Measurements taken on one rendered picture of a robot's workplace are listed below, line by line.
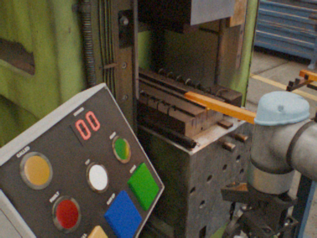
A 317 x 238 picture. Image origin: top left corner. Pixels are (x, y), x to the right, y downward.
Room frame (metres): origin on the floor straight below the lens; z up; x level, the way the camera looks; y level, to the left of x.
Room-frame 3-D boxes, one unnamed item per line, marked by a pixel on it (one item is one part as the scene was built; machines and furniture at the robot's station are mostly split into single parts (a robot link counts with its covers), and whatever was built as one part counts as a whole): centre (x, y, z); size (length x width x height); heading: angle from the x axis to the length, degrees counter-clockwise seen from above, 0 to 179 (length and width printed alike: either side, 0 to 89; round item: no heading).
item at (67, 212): (0.44, 0.19, 1.09); 0.05 x 0.03 x 0.04; 142
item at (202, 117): (1.18, 0.14, 0.96); 0.42 x 0.20 x 0.09; 52
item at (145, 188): (0.62, 0.11, 1.01); 0.07 x 0.05 x 0.07; 167
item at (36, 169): (0.45, 0.24, 1.16); 0.05 x 0.03 x 0.04; 142
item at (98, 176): (0.54, 0.17, 1.09); 0.05 x 0.03 x 0.04; 142
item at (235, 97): (1.23, -0.09, 0.95); 0.12 x 0.08 x 0.06; 52
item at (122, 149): (0.63, 0.15, 1.09); 0.05 x 0.03 x 0.04; 142
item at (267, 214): (0.49, -0.13, 1.07); 0.09 x 0.08 x 0.12; 34
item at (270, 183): (0.50, -0.13, 1.15); 0.08 x 0.08 x 0.05
